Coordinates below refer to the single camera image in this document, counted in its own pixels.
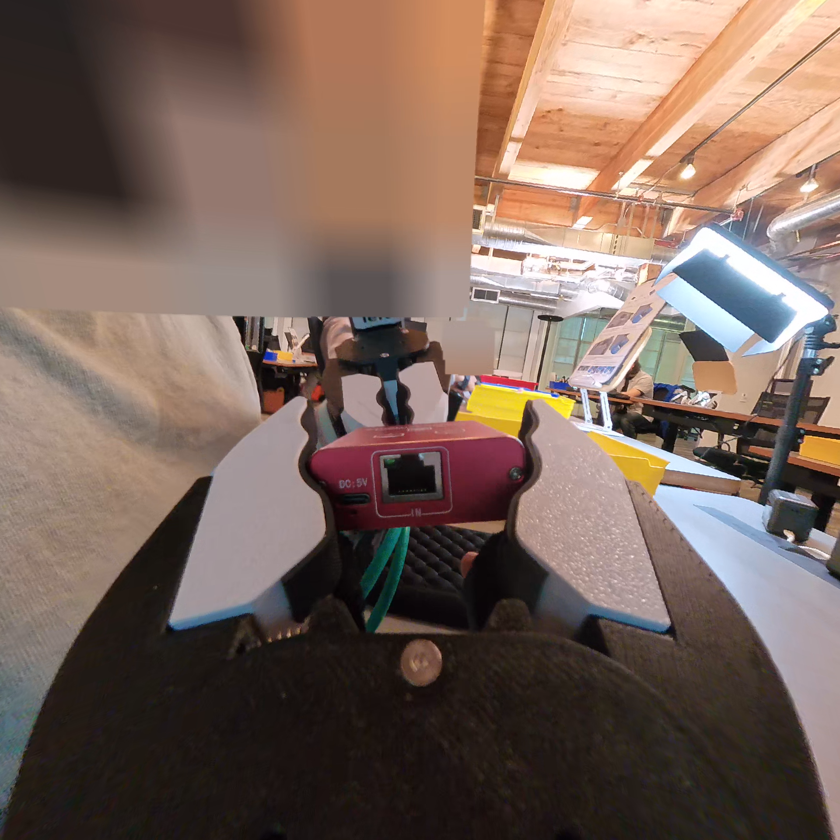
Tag tan reflector panel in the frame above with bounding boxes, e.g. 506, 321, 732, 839
679, 330, 740, 396

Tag black floor lamp pole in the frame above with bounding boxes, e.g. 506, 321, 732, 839
537, 313, 565, 389

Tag green cable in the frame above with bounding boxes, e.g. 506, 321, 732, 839
360, 525, 412, 634

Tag silver air duct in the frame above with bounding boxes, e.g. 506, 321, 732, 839
766, 190, 840, 245

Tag white studio light panel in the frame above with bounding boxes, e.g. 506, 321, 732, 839
654, 223, 837, 506

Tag person's pale grey sweatshirt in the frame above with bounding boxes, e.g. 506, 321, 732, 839
0, 308, 263, 808

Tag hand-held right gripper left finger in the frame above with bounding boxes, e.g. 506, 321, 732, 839
167, 395, 336, 632

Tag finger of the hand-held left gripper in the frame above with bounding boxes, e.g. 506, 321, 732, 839
341, 373, 389, 437
402, 361, 451, 427

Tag wooden office desks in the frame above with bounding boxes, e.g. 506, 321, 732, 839
630, 394, 840, 513

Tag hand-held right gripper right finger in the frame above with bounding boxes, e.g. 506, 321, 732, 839
508, 399, 673, 634

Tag red metal adapter box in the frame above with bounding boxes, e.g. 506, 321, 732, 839
308, 423, 528, 531

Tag white poster on stand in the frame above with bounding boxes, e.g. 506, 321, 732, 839
567, 279, 657, 434

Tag black honeycomb padded rest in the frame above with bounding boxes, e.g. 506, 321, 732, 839
357, 524, 493, 627

